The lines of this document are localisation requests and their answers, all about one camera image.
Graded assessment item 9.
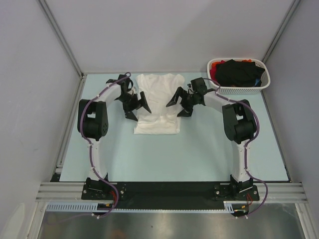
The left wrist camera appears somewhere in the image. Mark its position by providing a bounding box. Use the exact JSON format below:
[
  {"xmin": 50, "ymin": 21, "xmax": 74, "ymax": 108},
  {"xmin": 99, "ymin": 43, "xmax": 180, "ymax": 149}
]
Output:
[{"xmin": 118, "ymin": 74, "xmax": 134, "ymax": 93}]

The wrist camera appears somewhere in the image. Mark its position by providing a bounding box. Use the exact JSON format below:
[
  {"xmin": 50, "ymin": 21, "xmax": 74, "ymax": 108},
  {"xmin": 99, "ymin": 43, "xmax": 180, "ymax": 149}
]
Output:
[
  {"xmin": 118, "ymin": 74, "xmax": 134, "ymax": 93},
  {"xmin": 188, "ymin": 78, "xmax": 208, "ymax": 95}
]

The white slotted cable duct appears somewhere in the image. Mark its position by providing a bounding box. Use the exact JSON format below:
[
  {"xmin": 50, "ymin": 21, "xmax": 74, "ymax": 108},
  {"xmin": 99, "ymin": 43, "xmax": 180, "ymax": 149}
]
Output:
[{"xmin": 46, "ymin": 202, "xmax": 98, "ymax": 213}]

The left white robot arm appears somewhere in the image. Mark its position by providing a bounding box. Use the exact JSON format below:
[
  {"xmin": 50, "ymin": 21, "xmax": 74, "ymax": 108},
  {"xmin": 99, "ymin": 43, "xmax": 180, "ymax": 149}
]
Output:
[{"xmin": 77, "ymin": 72, "xmax": 152, "ymax": 199}]

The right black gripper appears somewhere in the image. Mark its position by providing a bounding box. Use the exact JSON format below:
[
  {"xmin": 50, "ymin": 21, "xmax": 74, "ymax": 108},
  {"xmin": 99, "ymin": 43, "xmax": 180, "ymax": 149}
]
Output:
[{"xmin": 167, "ymin": 87, "xmax": 198, "ymax": 117}]

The white daisy print t-shirt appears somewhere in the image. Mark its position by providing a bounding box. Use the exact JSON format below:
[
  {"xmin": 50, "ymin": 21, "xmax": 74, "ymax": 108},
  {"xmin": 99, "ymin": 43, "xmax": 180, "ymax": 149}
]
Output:
[{"xmin": 134, "ymin": 74, "xmax": 185, "ymax": 135}]

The red garment in basket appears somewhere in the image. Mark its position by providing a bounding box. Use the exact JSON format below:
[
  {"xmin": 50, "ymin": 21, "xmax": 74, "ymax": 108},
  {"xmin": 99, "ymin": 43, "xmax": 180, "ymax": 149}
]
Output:
[{"xmin": 210, "ymin": 59, "xmax": 259, "ymax": 87}]

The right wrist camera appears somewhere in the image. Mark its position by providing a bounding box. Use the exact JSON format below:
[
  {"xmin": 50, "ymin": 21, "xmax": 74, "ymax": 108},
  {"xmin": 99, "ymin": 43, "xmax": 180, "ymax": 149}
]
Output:
[{"xmin": 188, "ymin": 78, "xmax": 208, "ymax": 95}]

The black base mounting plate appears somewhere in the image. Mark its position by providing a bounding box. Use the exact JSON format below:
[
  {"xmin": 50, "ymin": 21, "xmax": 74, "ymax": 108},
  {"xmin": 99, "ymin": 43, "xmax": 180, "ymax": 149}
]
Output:
[{"xmin": 81, "ymin": 179, "xmax": 260, "ymax": 210}]

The black t-shirt in basket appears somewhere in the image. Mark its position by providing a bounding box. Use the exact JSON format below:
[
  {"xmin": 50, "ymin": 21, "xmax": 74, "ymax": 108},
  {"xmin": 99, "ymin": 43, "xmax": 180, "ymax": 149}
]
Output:
[{"xmin": 214, "ymin": 59, "xmax": 265, "ymax": 88}]

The aluminium frame rail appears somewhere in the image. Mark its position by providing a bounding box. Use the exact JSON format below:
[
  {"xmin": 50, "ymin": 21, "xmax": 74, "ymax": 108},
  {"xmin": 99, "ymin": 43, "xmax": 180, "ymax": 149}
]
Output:
[{"xmin": 35, "ymin": 182, "xmax": 308, "ymax": 203}]

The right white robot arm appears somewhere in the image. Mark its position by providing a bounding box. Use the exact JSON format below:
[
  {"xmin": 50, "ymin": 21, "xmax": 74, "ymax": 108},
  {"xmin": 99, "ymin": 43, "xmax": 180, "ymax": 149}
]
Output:
[{"xmin": 166, "ymin": 78, "xmax": 260, "ymax": 200}]

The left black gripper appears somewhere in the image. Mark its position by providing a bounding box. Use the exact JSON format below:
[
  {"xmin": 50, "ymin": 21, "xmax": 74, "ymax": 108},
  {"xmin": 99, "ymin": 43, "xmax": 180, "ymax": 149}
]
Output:
[{"xmin": 116, "ymin": 92, "xmax": 150, "ymax": 121}]

